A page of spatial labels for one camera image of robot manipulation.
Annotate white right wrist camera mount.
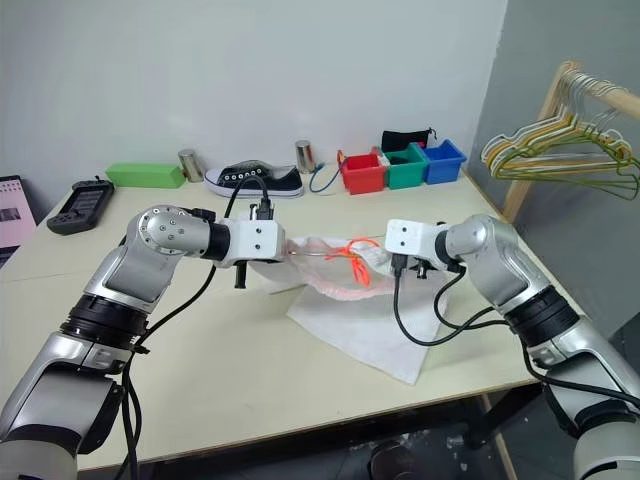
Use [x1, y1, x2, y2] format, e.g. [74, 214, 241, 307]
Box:
[384, 218, 440, 259]

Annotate blue cable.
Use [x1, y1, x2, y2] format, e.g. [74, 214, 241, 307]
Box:
[307, 161, 347, 194]

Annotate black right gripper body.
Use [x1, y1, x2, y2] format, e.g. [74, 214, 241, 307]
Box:
[407, 255, 437, 280]

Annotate silver metal can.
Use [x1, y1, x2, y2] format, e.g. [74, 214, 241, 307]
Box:
[294, 139, 317, 175]
[177, 148, 204, 183]

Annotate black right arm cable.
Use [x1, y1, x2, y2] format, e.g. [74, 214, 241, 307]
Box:
[391, 253, 640, 407]

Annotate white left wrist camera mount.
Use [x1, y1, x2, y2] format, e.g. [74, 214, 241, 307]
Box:
[225, 217, 287, 265]

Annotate yellow wire hanger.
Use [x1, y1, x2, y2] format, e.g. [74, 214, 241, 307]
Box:
[488, 87, 639, 174]

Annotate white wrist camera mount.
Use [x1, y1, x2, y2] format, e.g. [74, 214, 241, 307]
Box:
[384, 218, 440, 259]
[225, 217, 287, 265]

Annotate green wire hanger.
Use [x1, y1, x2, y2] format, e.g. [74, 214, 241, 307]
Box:
[494, 107, 640, 202]

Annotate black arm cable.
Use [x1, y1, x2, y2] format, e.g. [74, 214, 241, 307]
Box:
[391, 253, 640, 407]
[114, 174, 275, 480]

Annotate white mesh laundry bag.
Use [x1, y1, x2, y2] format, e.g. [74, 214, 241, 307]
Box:
[248, 233, 442, 386]

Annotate black fabric pouch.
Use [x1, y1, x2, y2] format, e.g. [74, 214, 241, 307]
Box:
[380, 126, 438, 152]

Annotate green rectangular block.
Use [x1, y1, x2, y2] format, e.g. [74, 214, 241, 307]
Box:
[104, 161, 186, 191]

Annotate red plastic bin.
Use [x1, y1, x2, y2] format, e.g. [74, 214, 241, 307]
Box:
[336, 148, 389, 196]

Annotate dark rounded shape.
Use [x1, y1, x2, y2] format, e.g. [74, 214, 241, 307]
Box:
[366, 438, 432, 480]

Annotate wooden clothes rack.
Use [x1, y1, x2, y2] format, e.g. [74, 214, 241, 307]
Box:
[500, 60, 640, 222]

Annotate white wire hanger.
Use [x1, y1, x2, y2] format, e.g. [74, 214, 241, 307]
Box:
[480, 69, 636, 169]

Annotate green plastic bin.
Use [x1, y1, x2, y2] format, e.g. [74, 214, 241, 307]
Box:
[381, 142, 432, 191]

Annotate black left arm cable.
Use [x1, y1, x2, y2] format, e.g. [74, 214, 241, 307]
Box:
[114, 174, 275, 480]

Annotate blue plastic bin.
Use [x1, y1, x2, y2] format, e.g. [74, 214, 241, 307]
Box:
[418, 138, 468, 186]

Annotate black and white sneaker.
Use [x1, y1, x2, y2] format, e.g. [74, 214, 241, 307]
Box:
[203, 160, 305, 200]

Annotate black handheld controller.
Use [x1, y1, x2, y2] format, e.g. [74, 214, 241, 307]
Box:
[45, 176, 117, 237]

